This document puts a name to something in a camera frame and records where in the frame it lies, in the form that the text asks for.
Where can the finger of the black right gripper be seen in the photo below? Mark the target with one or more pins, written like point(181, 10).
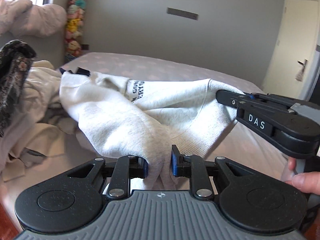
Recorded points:
point(257, 122)
point(256, 103)

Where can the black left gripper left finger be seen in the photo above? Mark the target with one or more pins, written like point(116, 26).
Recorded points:
point(126, 168)

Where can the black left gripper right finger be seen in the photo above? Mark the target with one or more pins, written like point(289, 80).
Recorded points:
point(192, 167)

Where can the light grey printed sweatshirt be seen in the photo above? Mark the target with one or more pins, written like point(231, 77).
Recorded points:
point(120, 116)

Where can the pile of cream clothes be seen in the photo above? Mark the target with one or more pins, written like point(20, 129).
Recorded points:
point(39, 123)

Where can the person's right hand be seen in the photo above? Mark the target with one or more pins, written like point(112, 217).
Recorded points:
point(306, 182)

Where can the bed with pink-dotted sheet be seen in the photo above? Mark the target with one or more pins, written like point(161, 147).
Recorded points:
point(65, 150)

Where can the black sliding wardrobe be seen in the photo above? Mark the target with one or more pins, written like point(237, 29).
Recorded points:
point(313, 95)

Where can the cream room door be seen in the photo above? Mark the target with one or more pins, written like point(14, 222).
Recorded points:
point(296, 41)

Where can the dark floral patterned garment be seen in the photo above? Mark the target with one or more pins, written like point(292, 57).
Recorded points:
point(17, 58)

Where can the hanging stuffed toy organizer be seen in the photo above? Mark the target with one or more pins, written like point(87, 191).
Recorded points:
point(74, 29)

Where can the black door handle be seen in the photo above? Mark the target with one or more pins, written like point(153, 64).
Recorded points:
point(303, 65)

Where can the grey wall plate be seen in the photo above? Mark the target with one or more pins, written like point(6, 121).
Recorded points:
point(182, 13)

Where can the black wall socket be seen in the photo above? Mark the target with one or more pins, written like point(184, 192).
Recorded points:
point(85, 47)

